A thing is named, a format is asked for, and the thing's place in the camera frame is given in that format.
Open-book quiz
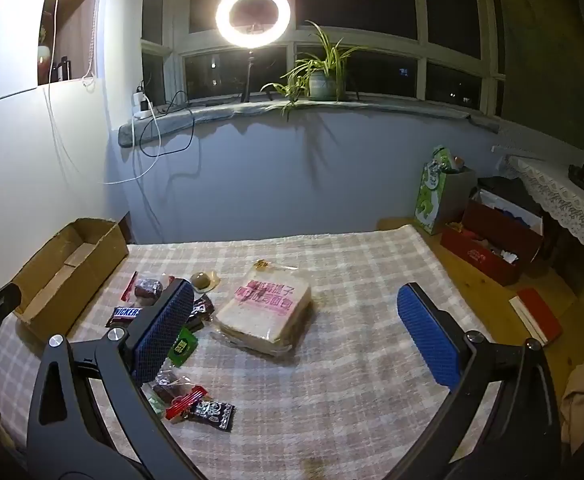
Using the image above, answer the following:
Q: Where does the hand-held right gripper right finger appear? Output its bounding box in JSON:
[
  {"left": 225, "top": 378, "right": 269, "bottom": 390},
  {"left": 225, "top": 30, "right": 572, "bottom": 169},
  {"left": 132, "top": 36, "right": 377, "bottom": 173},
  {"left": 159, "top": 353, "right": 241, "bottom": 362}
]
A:
[{"left": 397, "top": 282, "right": 563, "bottom": 480}]

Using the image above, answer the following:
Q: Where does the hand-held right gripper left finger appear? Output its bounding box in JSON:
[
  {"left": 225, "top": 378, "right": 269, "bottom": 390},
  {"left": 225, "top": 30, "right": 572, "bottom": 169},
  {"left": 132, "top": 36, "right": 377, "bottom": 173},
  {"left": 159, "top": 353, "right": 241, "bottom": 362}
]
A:
[{"left": 26, "top": 277, "right": 207, "bottom": 480}]

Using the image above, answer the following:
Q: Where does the brown chocolate bar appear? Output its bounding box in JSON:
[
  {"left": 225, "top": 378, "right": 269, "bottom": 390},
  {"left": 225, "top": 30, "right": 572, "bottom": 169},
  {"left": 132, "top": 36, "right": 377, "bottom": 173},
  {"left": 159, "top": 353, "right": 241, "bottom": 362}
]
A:
[
  {"left": 106, "top": 306, "right": 145, "bottom": 328},
  {"left": 187, "top": 294, "right": 216, "bottom": 332}
]

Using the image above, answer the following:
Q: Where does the packaged brown egg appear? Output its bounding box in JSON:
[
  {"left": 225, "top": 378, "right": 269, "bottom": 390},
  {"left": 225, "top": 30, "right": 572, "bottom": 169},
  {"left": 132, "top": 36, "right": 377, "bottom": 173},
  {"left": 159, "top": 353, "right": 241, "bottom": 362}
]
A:
[{"left": 191, "top": 270, "right": 221, "bottom": 293}]

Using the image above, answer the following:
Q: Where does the brown cardboard box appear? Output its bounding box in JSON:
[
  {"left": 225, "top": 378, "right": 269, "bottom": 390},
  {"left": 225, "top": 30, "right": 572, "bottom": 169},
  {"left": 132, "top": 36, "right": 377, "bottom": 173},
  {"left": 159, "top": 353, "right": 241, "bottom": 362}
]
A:
[{"left": 9, "top": 217, "right": 130, "bottom": 343}]

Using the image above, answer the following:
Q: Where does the bagged sliced bread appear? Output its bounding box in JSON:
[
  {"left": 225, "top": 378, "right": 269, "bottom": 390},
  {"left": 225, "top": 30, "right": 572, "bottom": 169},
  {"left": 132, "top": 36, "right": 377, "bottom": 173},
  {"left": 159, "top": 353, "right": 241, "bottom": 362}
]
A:
[{"left": 211, "top": 260, "right": 313, "bottom": 358}]

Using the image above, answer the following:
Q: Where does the clear packet dark snack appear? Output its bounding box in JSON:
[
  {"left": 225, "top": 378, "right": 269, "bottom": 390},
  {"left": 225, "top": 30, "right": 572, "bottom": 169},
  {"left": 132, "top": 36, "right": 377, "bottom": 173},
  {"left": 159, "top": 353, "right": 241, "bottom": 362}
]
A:
[
  {"left": 144, "top": 366, "right": 197, "bottom": 408},
  {"left": 134, "top": 275, "right": 177, "bottom": 306}
]

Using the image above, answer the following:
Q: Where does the checked blanket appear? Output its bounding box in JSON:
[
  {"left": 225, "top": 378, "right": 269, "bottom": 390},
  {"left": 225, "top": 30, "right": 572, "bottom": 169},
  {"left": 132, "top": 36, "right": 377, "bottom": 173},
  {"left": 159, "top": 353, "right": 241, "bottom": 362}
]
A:
[{"left": 0, "top": 225, "right": 503, "bottom": 480}]

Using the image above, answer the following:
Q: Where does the black snack packet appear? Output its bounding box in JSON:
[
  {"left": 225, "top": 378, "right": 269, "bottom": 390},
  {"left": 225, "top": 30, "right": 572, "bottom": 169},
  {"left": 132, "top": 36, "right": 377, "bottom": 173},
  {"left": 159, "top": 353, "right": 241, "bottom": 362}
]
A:
[{"left": 187, "top": 399, "right": 236, "bottom": 432}]

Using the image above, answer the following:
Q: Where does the red book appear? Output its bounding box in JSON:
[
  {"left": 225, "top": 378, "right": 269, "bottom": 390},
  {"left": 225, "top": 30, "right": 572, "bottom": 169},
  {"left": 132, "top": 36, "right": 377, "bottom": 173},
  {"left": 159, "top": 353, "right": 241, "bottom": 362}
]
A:
[{"left": 509, "top": 286, "right": 564, "bottom": 346}]

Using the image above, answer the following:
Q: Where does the red box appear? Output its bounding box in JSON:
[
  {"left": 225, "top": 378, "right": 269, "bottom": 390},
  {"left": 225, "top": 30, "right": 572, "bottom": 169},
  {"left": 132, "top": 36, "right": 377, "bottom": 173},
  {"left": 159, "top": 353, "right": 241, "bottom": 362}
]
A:
[{"left": 439, "top": 187, "right": 545, "bottom": 287}]

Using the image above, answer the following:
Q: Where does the green gift bag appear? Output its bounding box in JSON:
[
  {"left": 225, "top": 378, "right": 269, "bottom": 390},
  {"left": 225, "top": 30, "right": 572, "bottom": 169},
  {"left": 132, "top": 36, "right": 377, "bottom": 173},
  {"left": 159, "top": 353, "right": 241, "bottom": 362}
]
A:
[{"left": 413, "top": 145, "right": 478, "bottom": 236}]

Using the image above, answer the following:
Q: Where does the lace covered side table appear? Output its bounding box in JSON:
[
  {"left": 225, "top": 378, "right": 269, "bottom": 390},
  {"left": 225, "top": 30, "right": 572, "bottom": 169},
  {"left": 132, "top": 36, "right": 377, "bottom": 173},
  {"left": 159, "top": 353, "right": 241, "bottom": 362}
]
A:
[{"left": 494, "top": 155, "right": 584, "bottom": 288}]

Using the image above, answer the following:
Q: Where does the pale vase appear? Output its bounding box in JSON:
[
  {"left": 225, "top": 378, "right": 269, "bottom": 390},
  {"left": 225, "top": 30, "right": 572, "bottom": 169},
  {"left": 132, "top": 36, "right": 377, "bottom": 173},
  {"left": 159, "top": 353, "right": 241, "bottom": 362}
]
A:
[{"left": 38, "top": 25, "right": 52, "bottom": 85}]

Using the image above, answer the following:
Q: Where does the dark bottle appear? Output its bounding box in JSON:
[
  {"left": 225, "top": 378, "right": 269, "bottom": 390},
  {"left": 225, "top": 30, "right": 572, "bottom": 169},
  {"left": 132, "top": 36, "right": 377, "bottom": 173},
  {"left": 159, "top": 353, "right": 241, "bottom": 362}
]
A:
[{"left": 50, "top": 56, "right": 72, "bottom": 82}]

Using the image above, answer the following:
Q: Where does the black light stand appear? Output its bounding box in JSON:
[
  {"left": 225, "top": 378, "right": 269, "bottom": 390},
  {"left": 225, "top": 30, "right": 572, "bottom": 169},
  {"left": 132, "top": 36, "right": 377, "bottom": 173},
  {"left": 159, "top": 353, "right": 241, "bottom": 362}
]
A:
[{"left": 239, "top": 49, "right": 273, "bottom": 103}]

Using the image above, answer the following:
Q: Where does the potted spider plant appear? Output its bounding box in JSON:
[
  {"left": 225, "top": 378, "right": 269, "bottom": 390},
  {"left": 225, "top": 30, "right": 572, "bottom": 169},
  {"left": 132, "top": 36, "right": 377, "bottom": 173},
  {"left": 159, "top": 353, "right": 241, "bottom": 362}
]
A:
[{"left": 261, "top": 20, "right": 373, "bottom": 121}]

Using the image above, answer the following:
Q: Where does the white cable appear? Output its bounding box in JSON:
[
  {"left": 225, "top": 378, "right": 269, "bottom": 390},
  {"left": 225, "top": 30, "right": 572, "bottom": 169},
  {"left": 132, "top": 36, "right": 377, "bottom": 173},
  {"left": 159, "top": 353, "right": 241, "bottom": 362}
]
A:
[{"left": 46, "top": 0, "right": 163, "bottom": 186}]

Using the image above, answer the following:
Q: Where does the black cable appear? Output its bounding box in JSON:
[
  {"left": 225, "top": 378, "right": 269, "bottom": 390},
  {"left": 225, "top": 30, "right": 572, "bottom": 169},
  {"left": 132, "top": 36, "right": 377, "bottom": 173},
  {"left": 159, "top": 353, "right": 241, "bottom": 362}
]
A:
[{"left": 139, "top": 91, "right": 195, "bottom": 157}]

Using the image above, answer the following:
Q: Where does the white bead cord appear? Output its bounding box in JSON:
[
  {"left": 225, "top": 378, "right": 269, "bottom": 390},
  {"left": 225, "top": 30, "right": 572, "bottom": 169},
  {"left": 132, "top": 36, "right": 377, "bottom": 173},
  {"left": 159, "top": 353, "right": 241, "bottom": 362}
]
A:
[{"left": 82, "top": 0, "right": 97, "bottom": 88}]

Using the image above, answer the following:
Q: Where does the wooden wall shelf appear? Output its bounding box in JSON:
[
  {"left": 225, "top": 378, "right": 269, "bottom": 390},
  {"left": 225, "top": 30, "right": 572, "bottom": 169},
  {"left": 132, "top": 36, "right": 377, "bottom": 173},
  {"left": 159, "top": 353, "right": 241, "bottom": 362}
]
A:
[{"left": 36, "top": 0, "right": 102, "bottom": 86}]

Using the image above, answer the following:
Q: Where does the ring light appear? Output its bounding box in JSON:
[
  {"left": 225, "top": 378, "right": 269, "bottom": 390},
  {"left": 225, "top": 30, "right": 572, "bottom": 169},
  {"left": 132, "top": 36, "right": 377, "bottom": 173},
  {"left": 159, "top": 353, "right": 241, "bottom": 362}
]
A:
[{"left": 215, "top": 0, "right": 293, "bottom": 51}]

